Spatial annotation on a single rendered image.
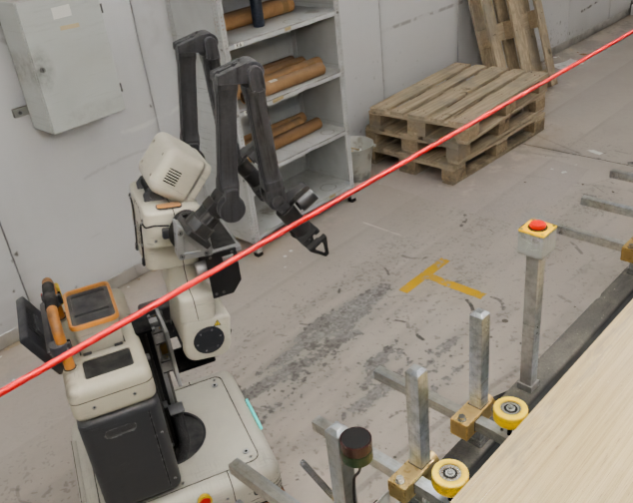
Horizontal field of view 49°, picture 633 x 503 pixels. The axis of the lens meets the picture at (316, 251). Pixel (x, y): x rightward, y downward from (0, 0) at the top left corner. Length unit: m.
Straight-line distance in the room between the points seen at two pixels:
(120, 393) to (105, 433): 0.15
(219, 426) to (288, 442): 0.39
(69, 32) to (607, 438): 2.81
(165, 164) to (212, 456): 1.08
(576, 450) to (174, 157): 1.30
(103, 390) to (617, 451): 1.38
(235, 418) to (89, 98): 1.74
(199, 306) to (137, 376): 0.30
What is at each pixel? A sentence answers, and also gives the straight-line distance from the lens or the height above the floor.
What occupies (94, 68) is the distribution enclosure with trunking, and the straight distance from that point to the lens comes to 3.61.
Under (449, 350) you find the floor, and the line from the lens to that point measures 3.36.
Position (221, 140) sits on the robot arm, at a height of 1.44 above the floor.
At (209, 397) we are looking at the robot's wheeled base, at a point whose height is 0.28.
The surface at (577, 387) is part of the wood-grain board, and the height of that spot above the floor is 0.90.
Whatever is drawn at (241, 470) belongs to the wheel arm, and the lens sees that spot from 1.72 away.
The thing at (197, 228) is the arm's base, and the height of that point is 1.21.
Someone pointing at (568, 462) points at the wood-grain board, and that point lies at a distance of 1.66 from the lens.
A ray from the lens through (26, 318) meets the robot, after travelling 2.31.
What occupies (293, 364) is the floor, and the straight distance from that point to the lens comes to 3.35.
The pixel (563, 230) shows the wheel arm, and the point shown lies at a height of 0.82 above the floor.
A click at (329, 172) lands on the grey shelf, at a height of 0.16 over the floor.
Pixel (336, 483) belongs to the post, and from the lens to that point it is 1.47.
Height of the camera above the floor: 2.10
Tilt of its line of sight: 30 degrees down
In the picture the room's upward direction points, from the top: 7 degrees counter-clockwise
